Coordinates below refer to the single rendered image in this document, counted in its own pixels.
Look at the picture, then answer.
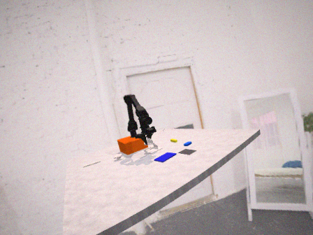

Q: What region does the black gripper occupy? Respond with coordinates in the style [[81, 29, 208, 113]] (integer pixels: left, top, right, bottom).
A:
[[135, 124, 153, 145]]

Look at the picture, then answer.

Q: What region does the blue flat rectangular block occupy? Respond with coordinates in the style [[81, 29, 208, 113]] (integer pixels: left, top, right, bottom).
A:
[[154, 152, 176, 163]]

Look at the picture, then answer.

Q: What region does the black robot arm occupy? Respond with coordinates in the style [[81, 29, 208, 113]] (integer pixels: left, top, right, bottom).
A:
[[124, 94, 155, 138]]

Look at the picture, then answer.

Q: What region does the small blue flat block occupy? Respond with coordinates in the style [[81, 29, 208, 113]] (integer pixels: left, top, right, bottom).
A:
[[183, 141, 192, 146]]

